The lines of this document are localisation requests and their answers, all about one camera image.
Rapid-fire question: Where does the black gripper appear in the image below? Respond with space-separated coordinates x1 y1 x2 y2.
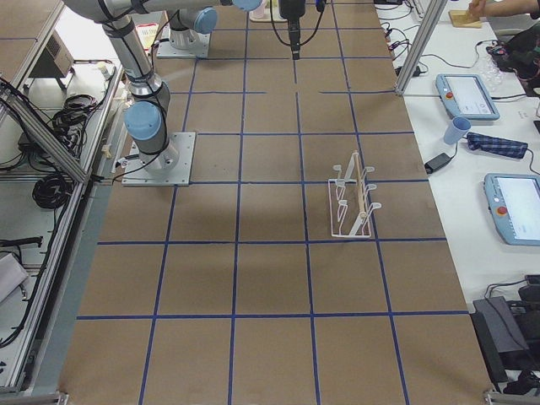
278 0 305 59

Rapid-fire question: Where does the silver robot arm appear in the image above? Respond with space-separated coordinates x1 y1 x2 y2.
166 7 218 50
64 1 262 172

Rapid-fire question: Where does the pink cup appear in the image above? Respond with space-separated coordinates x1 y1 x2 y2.
250 0 267 19

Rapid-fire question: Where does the blue cup on desk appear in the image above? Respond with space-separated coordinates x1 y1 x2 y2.
443 116 472 145

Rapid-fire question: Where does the cream plastic tray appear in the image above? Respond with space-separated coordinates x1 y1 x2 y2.
248 0 286 23

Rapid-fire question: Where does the far teach pendant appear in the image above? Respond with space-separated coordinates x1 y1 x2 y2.
435 74 500 122

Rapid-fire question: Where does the teach pendant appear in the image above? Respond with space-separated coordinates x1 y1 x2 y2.
483 173 539 246
435 74 500 122

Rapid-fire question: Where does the black power adapter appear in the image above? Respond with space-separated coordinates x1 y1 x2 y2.
424 153 452 175

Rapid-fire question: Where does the blue plaid folded umbrella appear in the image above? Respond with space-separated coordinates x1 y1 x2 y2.
467 132 528 159

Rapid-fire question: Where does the near teach pendant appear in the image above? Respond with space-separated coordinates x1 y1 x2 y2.
483 173 539 246

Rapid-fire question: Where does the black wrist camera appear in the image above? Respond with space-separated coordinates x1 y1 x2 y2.
315 1 327 14

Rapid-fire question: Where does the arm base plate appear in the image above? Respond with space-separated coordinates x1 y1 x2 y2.
121 132 196 186
157 30 211 59

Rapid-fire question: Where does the aluminium frame post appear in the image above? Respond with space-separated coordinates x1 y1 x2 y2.
395 0 446 95

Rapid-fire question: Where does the white wire cup rack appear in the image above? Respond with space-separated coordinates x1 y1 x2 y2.
327 150 382 239

